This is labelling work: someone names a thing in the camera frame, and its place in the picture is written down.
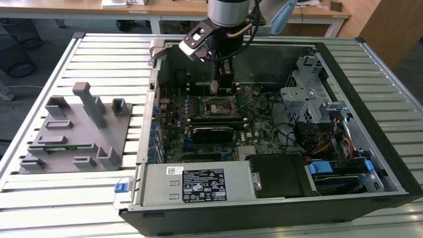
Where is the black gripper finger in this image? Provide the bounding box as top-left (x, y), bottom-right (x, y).
top-left (212, 60), bottom-right (221, 83)
top-left (219, 59), bottom-right (236, 94)

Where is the CPU socket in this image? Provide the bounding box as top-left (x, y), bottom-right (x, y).
top-left (204, 95), bottom-right (241, 119)

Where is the silver drive cage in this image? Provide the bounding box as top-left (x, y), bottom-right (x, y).
top-left (280, 55), bottom-right (333, 124)

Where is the black graphics card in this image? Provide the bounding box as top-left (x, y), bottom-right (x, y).
top-left (191, 126), bottom-right (235, 145)

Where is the green motherboard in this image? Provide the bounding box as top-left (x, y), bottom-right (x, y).
top-left (153, 83), bottom-right (300, 165)

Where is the silver chipset heatsink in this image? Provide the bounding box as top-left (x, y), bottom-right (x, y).
top-left (236, 145), bottom-right (257, 160)

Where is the white cardboard box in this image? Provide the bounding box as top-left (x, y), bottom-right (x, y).
top-left (100, 0), bottom-right (129, 10)

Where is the black plastic shroud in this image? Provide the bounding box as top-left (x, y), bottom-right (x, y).
top-left (247, 153), bottom-right (320, 199)

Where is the silver power supply black label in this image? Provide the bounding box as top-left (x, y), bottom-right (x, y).
top-left (129, 160), bottom-right (263, 207)

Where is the silver support bar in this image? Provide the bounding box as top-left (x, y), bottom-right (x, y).
top-left (325, 102), bottom-right (367, 162)

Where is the hard disk in blue carrier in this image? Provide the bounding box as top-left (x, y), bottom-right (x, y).
top-left (305, 160), bottom-right (376, 196)

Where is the grey parts rack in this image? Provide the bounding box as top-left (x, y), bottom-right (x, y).
top-left (17, 81), bottom-right (133, 175)

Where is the wooden cabinet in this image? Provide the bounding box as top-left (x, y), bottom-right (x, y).
top-left (336, 0), bottom-right (423, 71)

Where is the black open PC case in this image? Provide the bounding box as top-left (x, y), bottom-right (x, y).
top-left (117, 38), bottom-right (423, 237)

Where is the black round bin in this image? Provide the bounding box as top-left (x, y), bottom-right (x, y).
top-left (0, 18), bottom-right (44, 78)

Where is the white metal foot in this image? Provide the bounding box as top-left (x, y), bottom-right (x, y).
top-left (0, 78), bottom-right (16, 102)

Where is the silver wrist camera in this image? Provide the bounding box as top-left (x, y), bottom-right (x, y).
top-left (177, 21), bottom-right (216, 61)
top-left (256, 23), bottom-right (272, 36)

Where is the silver case bracket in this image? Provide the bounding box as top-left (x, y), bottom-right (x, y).
top-left (147, 39), bottom-right (172, 68)

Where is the wooden desk white frame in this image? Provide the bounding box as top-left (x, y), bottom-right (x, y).
top-left (0, 0), bottom-right (156, 34)
top-left (148, 0), bottom-right (352, 38)

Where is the orange yellow wire bundle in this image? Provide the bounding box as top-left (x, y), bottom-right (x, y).
top-left (304, 118), bottom-right (355, 161)

